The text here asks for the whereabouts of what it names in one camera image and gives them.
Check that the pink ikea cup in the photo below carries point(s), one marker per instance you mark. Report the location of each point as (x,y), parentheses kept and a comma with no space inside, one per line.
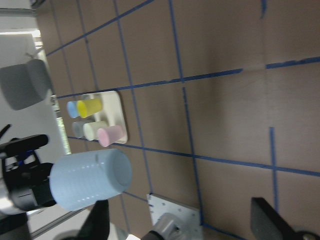
(109,135)

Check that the light blue ikea cup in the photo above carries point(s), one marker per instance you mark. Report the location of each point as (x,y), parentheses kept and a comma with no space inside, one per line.
(79,180)

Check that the cream plastic tray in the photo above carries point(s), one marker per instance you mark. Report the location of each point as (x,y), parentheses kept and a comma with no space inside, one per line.
(112,111)

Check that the yellow ikea cup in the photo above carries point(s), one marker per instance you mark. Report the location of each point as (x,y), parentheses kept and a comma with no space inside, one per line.
(88,107)

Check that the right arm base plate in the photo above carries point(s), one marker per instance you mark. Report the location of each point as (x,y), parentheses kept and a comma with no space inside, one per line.
(175,210)

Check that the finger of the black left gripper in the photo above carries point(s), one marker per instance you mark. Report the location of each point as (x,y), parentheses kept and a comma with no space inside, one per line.
(22,145)

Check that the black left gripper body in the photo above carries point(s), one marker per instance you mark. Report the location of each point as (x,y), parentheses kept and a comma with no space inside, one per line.
(24,186)

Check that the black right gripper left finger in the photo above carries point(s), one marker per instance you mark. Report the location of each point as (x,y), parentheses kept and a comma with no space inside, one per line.
(97,224)

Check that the blue ikea cup on tray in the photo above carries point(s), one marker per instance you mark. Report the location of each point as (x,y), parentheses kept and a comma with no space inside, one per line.
(72,109)

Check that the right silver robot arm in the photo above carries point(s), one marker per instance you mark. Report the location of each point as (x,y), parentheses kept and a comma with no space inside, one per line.
(265,224)

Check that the white ikea cup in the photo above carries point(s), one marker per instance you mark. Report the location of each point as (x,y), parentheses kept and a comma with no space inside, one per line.
(90,130)

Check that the grey ikea cup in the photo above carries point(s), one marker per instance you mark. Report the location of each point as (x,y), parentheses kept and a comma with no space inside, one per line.
(77,128)

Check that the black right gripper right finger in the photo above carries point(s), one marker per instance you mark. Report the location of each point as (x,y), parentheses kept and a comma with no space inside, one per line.
(267,224)

